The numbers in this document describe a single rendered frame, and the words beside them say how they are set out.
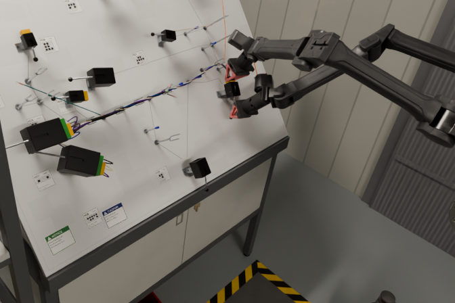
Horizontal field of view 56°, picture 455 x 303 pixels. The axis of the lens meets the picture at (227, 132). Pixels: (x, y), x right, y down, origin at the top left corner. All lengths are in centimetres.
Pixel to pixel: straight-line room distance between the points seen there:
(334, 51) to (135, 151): 74
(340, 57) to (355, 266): 182
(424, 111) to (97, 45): 101
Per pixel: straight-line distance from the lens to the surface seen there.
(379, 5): 273
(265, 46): 141
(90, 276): 154
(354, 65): 110
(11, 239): 116
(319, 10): 291
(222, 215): 196
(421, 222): 307
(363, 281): 269
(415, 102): 115
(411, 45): 166
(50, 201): 135
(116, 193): 143
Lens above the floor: 194
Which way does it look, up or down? 34 degrees down
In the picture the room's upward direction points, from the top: 10 degrees clockwise
